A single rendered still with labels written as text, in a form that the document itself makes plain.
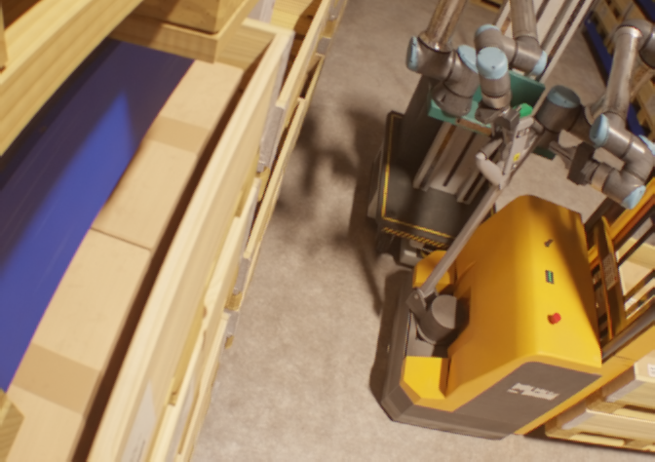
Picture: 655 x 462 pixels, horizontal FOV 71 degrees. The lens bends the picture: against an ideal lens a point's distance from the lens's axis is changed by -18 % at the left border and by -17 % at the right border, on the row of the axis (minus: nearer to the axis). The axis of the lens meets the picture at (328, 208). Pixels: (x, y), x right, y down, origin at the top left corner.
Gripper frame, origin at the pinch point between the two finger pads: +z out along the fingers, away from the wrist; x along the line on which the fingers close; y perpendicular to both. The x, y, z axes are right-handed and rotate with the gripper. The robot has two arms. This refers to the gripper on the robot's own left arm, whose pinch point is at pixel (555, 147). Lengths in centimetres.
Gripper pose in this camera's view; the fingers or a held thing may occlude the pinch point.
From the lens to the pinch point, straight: 180.7
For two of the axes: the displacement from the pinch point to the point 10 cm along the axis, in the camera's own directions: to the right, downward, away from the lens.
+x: 0.8, -8.0, -5.9
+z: -6.2, -5.1, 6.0
